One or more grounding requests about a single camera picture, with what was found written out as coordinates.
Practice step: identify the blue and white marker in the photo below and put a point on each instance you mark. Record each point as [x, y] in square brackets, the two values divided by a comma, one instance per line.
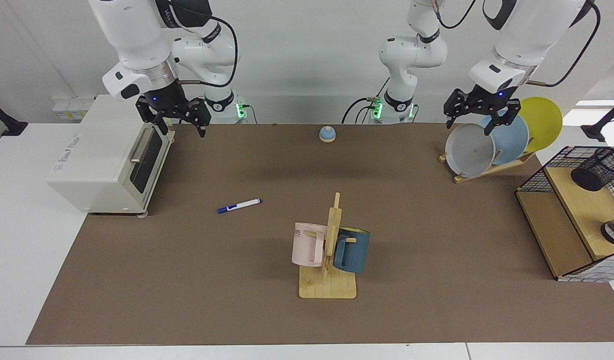
[239, 205]

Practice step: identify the black mesh pen holder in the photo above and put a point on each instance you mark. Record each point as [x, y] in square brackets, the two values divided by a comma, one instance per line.
[589, 177]

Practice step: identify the light blue plate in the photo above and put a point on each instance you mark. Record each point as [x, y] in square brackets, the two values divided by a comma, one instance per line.
[511, 140]

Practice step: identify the grey plate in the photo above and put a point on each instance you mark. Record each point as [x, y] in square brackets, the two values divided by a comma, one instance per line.
[469, 150]

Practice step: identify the wooden plate rack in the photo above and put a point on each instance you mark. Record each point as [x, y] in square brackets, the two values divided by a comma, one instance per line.
[486, 171]

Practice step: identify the yellow plate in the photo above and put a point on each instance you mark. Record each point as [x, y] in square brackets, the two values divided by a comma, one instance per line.
[541, 120]

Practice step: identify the pale toaster oven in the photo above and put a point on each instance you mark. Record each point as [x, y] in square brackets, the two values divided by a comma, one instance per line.
[97, 150]

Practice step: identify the pink cup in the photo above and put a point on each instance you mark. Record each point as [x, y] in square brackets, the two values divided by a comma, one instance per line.
[304, 245]

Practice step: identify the brown table cloth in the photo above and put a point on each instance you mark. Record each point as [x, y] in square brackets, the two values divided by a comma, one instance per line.
[237, 280]

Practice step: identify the dark blue cup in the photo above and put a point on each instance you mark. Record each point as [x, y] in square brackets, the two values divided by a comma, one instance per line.
[354, 250]

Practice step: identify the wooden cup stand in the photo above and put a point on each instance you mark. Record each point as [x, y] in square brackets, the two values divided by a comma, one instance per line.
[326, 287]

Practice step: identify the black camera stand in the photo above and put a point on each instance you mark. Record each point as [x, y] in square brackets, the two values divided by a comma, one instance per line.
[9, 127]
[594, 131]

